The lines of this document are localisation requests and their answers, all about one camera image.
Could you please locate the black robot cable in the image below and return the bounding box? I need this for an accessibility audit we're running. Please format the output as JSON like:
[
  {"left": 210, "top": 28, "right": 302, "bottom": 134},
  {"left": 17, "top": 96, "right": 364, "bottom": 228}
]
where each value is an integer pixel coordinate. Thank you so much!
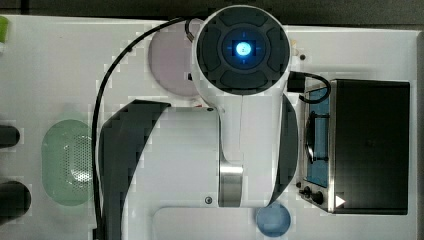
[{"left": 91, "top": 17, "right": 188, "bottom": 240}]

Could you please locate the blue plastic bowl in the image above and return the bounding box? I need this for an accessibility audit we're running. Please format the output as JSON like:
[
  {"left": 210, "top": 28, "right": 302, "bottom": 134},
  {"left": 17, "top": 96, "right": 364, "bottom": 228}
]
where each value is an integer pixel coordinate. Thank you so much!
[{"left": 255, "top": 201, "right": 291, "bottom": 238}]

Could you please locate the black cylinder lower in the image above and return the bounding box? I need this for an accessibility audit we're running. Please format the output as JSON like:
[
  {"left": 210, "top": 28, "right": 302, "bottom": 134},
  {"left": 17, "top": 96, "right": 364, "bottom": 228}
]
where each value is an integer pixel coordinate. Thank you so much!
[{"left": 0, "top": 181, "right": 31, "bottom": 225}]

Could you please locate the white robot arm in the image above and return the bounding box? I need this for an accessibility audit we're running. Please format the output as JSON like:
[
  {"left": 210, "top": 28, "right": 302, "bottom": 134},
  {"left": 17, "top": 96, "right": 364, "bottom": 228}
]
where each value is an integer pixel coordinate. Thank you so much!
[{"left": 98, "top": 5, "right": 298, "bottom": 240}]

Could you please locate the green plastic strainer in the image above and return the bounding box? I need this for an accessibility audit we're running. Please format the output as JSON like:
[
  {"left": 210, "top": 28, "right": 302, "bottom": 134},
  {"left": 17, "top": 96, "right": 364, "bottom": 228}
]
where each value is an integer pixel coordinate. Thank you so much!
[{"left": 41, "top": 119, "right": 93, "bottom": 206}]

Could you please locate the black cylinder upper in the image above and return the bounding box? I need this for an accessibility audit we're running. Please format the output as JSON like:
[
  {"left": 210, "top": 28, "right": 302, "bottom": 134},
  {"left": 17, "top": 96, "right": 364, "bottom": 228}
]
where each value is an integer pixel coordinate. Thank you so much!
[{"left": 0, "top": 125, "right": 20, "bottom": 148}]

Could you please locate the black toaster oven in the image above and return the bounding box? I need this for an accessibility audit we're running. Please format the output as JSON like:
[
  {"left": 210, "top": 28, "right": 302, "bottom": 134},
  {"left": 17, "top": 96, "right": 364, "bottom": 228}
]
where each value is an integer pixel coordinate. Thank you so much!
[{"left": 296, "top": 79, "right": 410, "bottom": 215}]

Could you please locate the black cylinder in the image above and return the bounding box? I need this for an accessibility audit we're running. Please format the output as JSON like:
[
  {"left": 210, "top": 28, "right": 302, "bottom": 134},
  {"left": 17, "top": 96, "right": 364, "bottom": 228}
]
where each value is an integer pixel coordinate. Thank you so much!
[
  {"left": 0, "top": 181, "right": 31, "bottom": 225},
  {"left": 0, "top": 125, "right": 20, "bottom": 148}
]

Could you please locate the purple round plate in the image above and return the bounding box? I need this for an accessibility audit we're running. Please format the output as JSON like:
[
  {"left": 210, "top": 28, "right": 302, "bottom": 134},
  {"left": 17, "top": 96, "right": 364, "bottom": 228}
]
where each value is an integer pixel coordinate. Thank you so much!
[{"left": 148, "top": 22, "right": 198, "bottom": 97}]

